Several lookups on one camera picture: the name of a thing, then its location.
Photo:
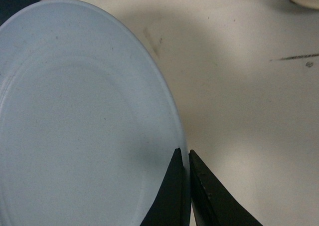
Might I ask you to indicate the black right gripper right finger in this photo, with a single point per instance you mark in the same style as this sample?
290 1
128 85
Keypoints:
212 203

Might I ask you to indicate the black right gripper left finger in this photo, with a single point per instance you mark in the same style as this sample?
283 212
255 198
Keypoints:
168 208

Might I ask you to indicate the light blue plastic plate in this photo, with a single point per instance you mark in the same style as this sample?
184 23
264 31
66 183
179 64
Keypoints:
87 123

